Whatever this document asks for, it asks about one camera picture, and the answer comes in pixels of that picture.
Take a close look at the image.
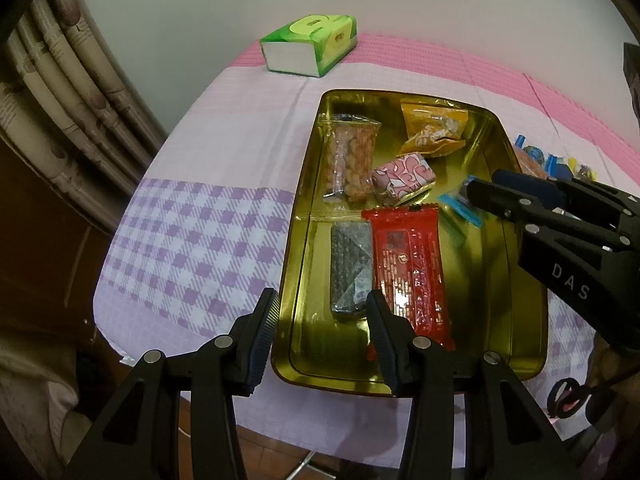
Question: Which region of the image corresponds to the grey snack packet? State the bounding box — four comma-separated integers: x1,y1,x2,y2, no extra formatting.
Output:
329,221,375,321

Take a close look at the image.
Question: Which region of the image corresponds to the brown wooden furniture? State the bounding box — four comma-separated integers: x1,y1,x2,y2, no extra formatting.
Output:
0,135,131,361

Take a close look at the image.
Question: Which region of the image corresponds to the metal table leg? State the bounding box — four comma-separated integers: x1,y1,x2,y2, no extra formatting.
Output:
285,447,321,480

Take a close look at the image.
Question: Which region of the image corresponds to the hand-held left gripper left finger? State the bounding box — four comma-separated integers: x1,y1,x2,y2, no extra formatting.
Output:
62,287,281,480

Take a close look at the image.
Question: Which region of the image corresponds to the yellow snack packet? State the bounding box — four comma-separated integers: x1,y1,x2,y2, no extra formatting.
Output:
397,101,471,158

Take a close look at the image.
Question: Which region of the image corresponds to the clear peanut packet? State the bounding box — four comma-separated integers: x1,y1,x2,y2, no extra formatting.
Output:
320,114,383,206

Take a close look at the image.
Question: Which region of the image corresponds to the pink patterned packet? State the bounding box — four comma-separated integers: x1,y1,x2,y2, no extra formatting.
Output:
371,151,437,207

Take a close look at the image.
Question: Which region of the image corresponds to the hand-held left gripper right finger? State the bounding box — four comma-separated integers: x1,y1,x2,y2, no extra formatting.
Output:
366,290,568,480

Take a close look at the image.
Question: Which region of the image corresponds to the light blue packet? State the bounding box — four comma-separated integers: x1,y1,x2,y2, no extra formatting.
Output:
439,175,483,228

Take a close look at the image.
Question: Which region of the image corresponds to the green tissue box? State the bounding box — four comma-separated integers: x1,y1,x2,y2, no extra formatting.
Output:
260,14,358,78

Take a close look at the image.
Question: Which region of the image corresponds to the light patterned cloth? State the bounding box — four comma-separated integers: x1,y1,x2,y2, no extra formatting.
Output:
0,345,81,476

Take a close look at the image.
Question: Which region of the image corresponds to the patterned beige curtain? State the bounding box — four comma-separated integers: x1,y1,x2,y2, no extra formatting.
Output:
0,0,168,231

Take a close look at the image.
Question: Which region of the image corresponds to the brown snack packet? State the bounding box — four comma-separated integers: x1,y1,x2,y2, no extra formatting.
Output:
514,150,548,178

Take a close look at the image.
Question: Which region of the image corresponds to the red snack packet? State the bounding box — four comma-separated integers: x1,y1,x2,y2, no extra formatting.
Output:
361,204,457,361

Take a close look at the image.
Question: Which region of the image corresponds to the gold metal tray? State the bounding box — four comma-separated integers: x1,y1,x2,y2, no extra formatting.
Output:
270,89,550,398

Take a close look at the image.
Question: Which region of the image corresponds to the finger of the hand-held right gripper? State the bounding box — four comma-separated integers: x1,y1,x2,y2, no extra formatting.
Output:
492,169,640,222
465,179,632,252

